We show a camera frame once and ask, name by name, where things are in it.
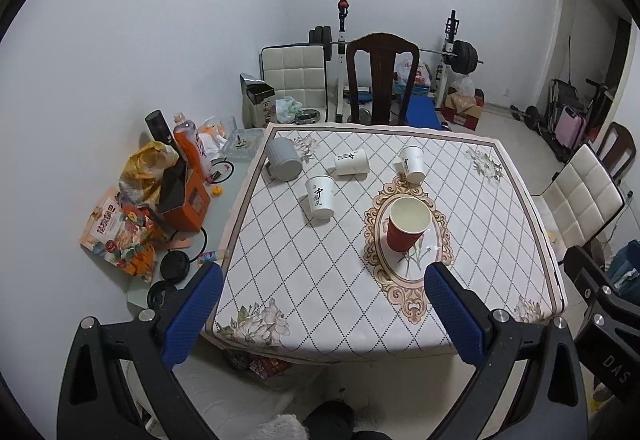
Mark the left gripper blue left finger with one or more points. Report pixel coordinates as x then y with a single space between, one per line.
95 400

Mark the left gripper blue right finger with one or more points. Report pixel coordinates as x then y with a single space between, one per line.
550 401

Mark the red ribbed paper cup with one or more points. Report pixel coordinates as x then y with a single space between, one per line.
409 219

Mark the white paper cup right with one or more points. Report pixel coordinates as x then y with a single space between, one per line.
412 164

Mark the white paper cup middle lying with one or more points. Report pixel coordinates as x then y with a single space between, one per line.
355 162

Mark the white paper cup front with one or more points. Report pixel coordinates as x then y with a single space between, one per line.
320 195

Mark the cream padded chair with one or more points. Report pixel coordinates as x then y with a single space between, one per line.
580 202
297 71

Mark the black round lid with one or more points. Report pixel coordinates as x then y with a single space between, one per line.
174 266

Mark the colourful snack bag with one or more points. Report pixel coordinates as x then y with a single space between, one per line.
125 236

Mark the pink suitcase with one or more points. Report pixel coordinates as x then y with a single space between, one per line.
569 128

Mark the orange box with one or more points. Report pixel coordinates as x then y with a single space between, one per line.
183 201

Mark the yellow plastic bag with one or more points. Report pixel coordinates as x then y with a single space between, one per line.
141 177

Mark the cardboard box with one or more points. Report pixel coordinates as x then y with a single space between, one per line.
462 109

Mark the patterned white tablecloth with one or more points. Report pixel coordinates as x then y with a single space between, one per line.
322 291

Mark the blue mat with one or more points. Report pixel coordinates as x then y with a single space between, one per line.
421 113

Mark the orange drink bottle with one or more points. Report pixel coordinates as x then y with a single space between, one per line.
186 135

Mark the barbell with weight plates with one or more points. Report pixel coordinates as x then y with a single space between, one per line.
462 59

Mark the grey mug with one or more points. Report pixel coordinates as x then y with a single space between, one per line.
283 161

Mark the dark bin with lid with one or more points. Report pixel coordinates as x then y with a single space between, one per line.
258 106

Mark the dark wooden chair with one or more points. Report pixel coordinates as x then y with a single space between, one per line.
382 48

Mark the cream padded chair back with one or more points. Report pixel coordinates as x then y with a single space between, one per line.
297 71

